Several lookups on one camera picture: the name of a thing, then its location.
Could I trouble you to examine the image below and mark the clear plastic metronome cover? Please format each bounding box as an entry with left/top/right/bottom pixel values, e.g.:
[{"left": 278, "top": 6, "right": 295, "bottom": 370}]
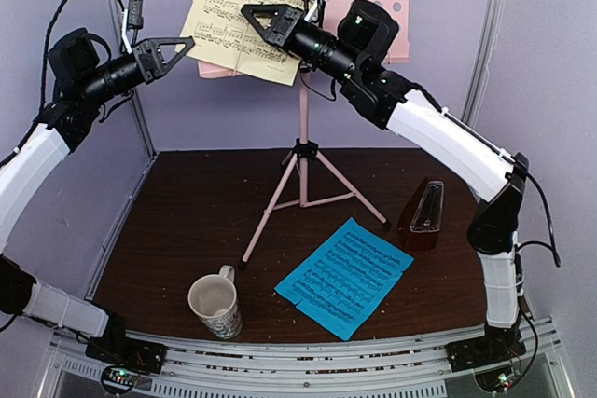
[{"left": 410, "top": 181, "right": 444, "bottom": 233}]

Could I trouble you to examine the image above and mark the dark red wooden metronome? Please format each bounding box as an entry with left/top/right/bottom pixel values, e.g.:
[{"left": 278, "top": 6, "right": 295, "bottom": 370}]
[{"left": 397, "top": 177, "right": 445, "bottom": 253}]

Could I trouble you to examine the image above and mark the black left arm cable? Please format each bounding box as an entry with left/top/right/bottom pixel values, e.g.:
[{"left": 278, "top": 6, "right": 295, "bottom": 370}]
[{"left": 0, "top": 0, "right": 124, "bottom": 171}]

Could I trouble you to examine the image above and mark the aluminium corner post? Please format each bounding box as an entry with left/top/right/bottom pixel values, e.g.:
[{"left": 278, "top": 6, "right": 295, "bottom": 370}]
[
  {"left": 461, "top": 0, "right": 505, "bottom": 128},
  {"left": 106, "top": 0, "right": 156, "bottom": 158}
]

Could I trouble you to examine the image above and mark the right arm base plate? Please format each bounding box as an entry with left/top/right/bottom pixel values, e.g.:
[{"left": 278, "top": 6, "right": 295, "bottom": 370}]
[{"left": 446, "top": 336, "right": 526, "bottom": 372}]

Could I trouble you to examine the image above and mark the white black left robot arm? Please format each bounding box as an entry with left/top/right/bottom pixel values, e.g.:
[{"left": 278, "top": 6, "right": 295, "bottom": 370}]
[{"left": 1, "top": 28, "right": 195, "bottom": 364}]

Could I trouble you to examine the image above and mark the white patterned ceramic mug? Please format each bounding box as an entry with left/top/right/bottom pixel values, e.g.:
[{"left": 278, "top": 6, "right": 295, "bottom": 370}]
[{"left": 187, "top": 265, "right": 243, "bottom": 340}]

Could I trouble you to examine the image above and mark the left aluminium corner post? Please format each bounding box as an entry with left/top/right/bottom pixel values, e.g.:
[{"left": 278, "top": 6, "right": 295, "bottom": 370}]
[{"left": 106, "top": 0, "right": 156, "bottom": 158}]

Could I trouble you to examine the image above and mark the right aluminium corner post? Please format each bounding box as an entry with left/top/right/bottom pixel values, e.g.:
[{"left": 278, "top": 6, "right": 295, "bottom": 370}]
[{"left": 461, "top": 0, "right": 505, "bottom": 128}]

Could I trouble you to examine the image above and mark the round circuit board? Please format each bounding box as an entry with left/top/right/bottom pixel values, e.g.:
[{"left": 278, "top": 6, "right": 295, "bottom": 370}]
[
  {"left": 100, "top": 365, "right": 140, "bottom": 395},
  {"left": 474, "top": 366, "right": 518, "bottom": 394}
]

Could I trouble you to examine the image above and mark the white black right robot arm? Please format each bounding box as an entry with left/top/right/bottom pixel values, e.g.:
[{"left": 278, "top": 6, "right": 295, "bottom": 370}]
[{"left": 241, "top": 0, "right": 529, "bottom": 363}]

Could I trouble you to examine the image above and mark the right round circuit board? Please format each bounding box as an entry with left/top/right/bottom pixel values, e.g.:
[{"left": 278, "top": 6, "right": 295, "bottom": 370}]
[{"left": 474, "top": 366, "right": 518, "bottom": 394}]

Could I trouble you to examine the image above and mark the left round circuit board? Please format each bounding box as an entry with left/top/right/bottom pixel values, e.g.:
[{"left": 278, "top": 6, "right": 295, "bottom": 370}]
[{"left": 100, "top": 365, "right": 140, "bottom": 395}]

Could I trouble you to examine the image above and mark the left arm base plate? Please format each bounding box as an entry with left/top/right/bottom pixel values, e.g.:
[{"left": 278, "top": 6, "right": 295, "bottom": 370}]
[{"left": 85, "top": 339, "right": 167, "bottom": 375}]

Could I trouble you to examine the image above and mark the yellow sheet music page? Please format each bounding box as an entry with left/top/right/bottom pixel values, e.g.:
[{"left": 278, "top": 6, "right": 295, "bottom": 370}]
[{"left": 172, "top": 0, "right": 351, "bottom": 89}]

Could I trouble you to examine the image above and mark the blue sheet music page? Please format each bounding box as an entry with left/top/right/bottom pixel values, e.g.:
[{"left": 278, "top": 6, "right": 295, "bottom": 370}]
[{"left": 274, "top": 218, "right": 414, "bottom": 341}]

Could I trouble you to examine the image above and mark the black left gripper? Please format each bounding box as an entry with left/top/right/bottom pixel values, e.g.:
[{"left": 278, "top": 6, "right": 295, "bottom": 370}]
[{"left": 78, "top": 35, "right": 194, "bottom": 104}]

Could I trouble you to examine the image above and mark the pink music stand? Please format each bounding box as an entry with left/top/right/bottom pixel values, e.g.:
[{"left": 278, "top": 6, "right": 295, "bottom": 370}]
[{"left": 193, "top": 0, "right": 392, "bottom": 270}]

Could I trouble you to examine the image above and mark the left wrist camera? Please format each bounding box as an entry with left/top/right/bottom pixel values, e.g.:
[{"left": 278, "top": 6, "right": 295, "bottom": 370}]
[{"left": 120, "top": 0, "right": 144, "bottom": 53}]

